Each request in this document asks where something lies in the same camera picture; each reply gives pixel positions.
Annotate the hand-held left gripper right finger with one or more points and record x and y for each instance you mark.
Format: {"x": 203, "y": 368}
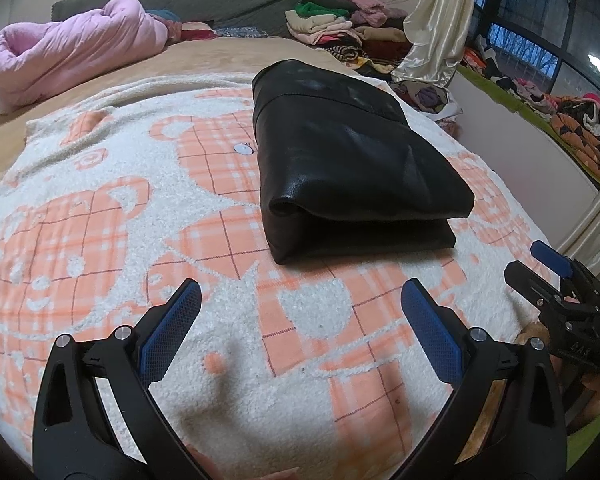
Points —
{"x": 430, "y": 330}

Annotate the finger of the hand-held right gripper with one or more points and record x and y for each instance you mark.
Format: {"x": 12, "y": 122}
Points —
{"x": 535, "y": 282}
{"x": 552, "y": 259}

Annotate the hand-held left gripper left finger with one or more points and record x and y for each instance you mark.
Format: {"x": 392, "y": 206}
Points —
{"x": 172, "y": 325}

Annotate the black leather jacket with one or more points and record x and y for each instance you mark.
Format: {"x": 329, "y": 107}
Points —
{"x": 340, "y": 170}

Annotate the heap of colourful sill clothes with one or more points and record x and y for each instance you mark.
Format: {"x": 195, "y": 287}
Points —
{"x": 580, "y": 125}

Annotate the white bag of clothes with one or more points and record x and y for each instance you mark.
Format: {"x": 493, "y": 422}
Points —
{"x": 425, "y": 97}

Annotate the pile of folded clothes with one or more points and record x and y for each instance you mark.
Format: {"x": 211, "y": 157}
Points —
{"x": 320, "y": 22}

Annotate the person's left hand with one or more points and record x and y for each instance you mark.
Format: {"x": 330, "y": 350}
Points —
{"x": 280, "y": 475}

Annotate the cream satin curtain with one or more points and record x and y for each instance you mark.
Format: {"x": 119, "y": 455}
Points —
{"x": 595, "y": 210}
{"x": 440, "y": 20}

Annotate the orange white bear blanket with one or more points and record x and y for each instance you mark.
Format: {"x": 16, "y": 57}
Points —
{"x": 105, "y": 240}

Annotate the green sill mat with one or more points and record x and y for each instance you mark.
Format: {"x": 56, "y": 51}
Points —
{"x": 530, "y": 117}

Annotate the small silver disc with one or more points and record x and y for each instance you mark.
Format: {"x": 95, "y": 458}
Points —
{"x": 242, "y": 149}

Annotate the dark framed window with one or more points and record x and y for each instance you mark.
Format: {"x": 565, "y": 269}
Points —
{"x": 530, "y": 10}

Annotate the dark red garment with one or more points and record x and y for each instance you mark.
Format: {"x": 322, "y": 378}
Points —
{"x": 197, "y": 34}

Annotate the pink duvet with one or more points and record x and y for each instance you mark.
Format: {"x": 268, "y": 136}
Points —
{"x": 70, "y": 50}

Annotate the blue patterned cloth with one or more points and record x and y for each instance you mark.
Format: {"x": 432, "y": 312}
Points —
{"x": 242, "y": 32}

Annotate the teal cloth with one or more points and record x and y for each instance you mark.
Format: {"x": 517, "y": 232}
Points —
{"x": 162, "y": 15}

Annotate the grey padded headboard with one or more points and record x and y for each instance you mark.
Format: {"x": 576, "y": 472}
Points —
{"x": 205, "y": 0}

